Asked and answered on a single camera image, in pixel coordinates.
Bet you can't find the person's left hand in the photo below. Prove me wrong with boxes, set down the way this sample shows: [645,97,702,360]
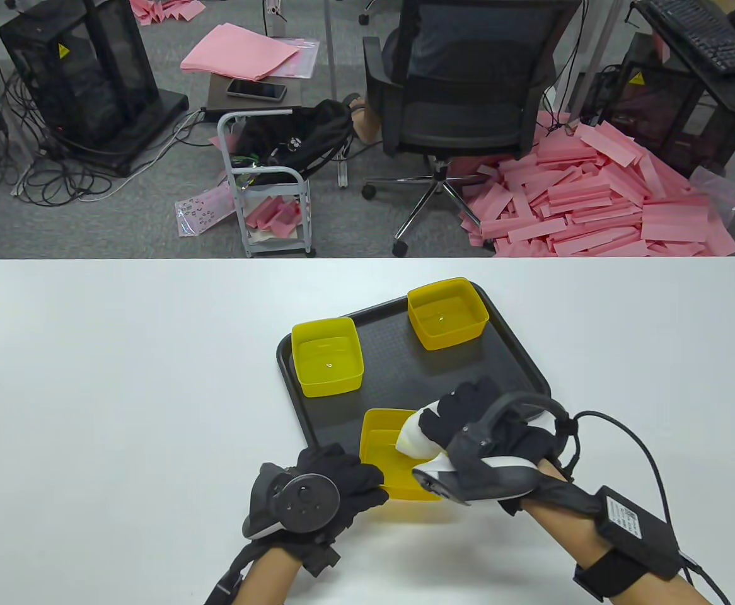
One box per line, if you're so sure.
[277,443,390,577]

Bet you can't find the person's right hand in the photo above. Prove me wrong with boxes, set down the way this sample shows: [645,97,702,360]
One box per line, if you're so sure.
[419,378,586,517]

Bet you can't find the yellow plastic food container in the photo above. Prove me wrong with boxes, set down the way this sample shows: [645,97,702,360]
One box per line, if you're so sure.
[359,408,447,502]
[407,277,490,351]
[291,317,365,398]

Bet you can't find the white yellow-edged dish cloth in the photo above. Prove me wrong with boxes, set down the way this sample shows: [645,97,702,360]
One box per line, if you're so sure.
[396,406,456,473]

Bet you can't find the person's left forearm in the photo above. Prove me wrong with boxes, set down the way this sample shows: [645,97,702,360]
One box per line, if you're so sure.
[241,545,308,605]

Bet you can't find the person's right forearm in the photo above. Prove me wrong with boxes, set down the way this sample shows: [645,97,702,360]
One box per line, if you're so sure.
[525,498,721,605]

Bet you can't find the grey left hand controller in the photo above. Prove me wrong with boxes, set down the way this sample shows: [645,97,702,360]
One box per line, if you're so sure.
[243,463,341,539]

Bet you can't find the grey hand controller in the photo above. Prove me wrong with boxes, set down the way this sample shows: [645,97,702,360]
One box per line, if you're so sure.
[413,392,570,507]
[243,463,341,539]

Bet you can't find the black plastic tray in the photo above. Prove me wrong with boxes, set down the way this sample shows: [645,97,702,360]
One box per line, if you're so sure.
[276,282,552,464]

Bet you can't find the grey right hand controller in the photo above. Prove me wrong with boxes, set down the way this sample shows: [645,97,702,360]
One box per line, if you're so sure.
[413,392,570,507]

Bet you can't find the pile of pink foam strips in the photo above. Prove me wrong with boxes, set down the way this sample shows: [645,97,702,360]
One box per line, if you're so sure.
[459,113,735,258]

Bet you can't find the small bunch of pink strips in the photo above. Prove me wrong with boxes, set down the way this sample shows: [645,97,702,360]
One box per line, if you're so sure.
[245,195,302,231]

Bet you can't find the black mesh office chair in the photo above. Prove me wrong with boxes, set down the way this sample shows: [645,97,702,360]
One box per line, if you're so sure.
[361,0,586,257]

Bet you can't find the printed clear plastic bag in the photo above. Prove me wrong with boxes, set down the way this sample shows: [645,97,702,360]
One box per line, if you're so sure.
[175,186,236,238]

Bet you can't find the black backpack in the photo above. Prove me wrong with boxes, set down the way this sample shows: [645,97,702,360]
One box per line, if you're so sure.
[234,99,356,187]

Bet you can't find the white rolling cart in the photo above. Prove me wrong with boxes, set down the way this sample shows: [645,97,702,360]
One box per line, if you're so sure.
[217,108,316,258]

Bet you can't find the crumpled clear plastic bag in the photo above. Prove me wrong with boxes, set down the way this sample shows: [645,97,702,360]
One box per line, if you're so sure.
[689,166,735,228]

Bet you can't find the black mesh equipment cabinet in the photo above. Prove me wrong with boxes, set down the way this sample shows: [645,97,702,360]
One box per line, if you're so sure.
[601,32,735,180]
[0,0,190,177]

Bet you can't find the white desk leg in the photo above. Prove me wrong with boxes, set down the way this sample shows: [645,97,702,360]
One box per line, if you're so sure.
[566,0,623,117]
[325,0,349,188]

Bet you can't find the black smartphone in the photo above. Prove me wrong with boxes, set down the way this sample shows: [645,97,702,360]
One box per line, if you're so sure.
[226,79,287,101]

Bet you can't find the flat clear plastic sleeve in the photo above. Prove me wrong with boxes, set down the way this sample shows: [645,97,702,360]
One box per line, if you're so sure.
[251,37,321,79]

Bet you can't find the stack of pink sheets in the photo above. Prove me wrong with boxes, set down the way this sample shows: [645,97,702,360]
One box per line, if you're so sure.
[180,23,300,83]

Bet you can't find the black keyboard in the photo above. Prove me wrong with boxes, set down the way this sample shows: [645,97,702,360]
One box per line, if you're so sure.
[635,0,735,76]

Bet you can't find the scattered pink paper strips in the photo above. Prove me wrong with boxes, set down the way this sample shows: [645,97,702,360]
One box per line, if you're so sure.
[129,0,207,27]

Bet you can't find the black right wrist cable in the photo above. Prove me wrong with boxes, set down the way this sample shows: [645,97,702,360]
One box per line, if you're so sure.
[557,411,731,605]

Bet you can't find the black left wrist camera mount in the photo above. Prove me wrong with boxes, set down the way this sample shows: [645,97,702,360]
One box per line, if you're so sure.
[204,542,280,605]

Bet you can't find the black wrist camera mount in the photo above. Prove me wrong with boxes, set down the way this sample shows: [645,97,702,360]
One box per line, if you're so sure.
[572,484,696,598]
[204,542,280,605]

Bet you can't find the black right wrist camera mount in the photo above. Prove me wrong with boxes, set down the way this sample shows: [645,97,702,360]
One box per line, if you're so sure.
[572,484,696,598]

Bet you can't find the tangle of floor cables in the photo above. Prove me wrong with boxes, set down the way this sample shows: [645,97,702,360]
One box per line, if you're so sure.
[0,63,217,205]

